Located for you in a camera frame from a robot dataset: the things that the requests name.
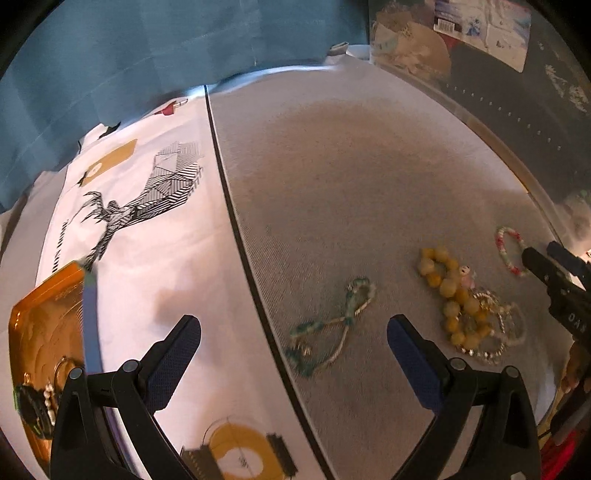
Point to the person's right hand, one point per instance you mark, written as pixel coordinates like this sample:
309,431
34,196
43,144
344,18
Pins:
573,364

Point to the white printed table runner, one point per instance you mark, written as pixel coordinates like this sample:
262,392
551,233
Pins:
175,258

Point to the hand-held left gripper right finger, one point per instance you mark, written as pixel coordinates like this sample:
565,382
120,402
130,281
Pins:
411,364

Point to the grey tablecloth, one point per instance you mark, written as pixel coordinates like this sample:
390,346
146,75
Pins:
346,175

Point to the orange plastic tray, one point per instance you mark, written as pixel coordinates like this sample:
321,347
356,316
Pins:
51,318

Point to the blue curtain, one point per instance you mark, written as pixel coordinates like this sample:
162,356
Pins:
115,55

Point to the clear plastic storage box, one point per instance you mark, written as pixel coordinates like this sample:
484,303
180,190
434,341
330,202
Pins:
485,83

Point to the black green wrist watch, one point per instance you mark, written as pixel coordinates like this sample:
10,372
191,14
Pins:
34,410

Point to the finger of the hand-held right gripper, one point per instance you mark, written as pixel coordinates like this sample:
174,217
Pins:
568,261
540,267

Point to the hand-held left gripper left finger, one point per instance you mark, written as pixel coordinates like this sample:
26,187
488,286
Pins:
178,364

